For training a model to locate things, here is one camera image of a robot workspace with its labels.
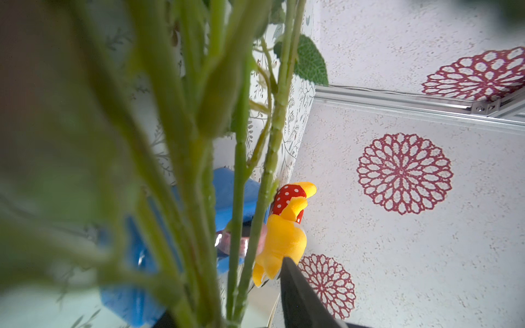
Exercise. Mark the pink rose bouquet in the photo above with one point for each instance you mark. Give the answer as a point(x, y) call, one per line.
point(75, 161)

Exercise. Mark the yellow plush toy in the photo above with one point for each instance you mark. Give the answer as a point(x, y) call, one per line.
point(285, 237)

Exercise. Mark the blue tape dispenser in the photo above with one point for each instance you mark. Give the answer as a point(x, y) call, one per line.
point(138, 308)

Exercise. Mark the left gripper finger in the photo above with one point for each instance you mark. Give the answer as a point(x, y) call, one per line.
point(300, 304)

